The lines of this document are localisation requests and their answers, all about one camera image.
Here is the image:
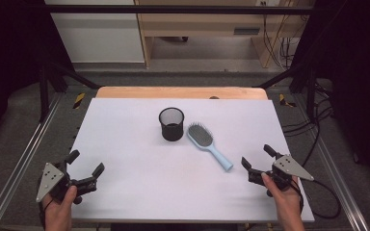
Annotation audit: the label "bundle of hanging cables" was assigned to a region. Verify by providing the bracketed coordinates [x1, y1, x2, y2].
[261, 13, 302, 71]

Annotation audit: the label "aluminium rail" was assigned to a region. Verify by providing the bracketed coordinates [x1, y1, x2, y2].
[0, 92, 63, 231]
[293, 95, 370, 231]

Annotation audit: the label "black curtain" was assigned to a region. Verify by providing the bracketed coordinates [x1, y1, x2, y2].
[0, 0, 75, 152]
[291, 0, 370, 196]

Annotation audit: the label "black frame strut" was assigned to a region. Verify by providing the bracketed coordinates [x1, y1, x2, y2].
[39, 60, 101, 123]
[252, 61, 318, 123]

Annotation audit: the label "black horizontal frame bar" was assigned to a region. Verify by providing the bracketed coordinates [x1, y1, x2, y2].
[43, 4, 316, 15]

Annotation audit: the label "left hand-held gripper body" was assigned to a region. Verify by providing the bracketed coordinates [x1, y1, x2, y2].
[36, 160, 99, 205]

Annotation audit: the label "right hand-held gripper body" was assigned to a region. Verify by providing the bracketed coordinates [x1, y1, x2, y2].
[249, 155, 315, 197]

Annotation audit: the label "light wooden desk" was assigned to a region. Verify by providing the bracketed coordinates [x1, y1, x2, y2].
[134, 0, 313, 69]

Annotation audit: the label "yellow black tape marker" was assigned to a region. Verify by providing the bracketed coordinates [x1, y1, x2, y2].
[72, 92, 87, 110]
[278, 93, 297, 108]

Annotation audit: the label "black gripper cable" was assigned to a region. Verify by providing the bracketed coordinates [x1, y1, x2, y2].
[290, 177, 342, 220]
[38, 196, 54, 231]

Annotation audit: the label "black floor cables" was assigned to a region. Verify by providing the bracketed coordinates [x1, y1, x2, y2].
[281, 82, 334, 168]

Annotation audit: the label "person's right hand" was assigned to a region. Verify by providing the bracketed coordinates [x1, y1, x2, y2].
[260, 172, 302, 220]

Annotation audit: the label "person's left hand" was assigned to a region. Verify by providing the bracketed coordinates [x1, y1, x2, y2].
[42, 185, 78, 225]

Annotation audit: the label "white cabinet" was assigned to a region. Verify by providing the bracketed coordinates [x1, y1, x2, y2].
[43, 0, 145, 64]

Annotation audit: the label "light blue hairbrush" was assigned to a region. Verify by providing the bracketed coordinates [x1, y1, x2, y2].
[186, 121, 234, 172]

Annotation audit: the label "black mesh cup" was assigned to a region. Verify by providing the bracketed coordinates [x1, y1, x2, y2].
[158, 107, 185, 142]

